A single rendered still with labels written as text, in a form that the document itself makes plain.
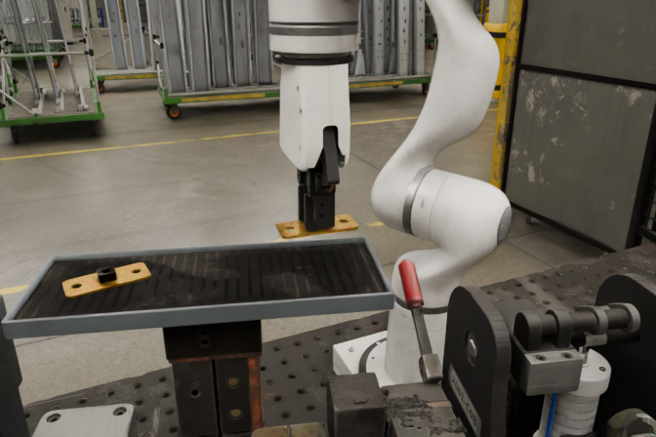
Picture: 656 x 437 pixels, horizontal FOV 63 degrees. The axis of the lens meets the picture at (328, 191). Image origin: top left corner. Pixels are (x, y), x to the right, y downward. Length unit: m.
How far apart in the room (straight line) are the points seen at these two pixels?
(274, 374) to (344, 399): 0.68
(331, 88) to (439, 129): 0.40
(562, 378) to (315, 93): 0.32
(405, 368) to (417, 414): 0.49
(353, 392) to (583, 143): 2.84
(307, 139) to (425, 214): 0.41
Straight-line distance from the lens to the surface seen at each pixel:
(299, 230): 0.56
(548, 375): 0.51
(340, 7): 0.49
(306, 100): 0.48
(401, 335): 1.00
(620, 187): 3.18
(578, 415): 0.62
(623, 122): 3.10
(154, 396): 1.19
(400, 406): 0.55
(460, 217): 0.84
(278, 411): 1.11
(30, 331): 0.58
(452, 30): 0.87
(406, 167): 0.88
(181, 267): 0.62
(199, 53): 7.22
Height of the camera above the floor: 1.44
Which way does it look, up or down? 20 degrees down
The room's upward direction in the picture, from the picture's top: straight up
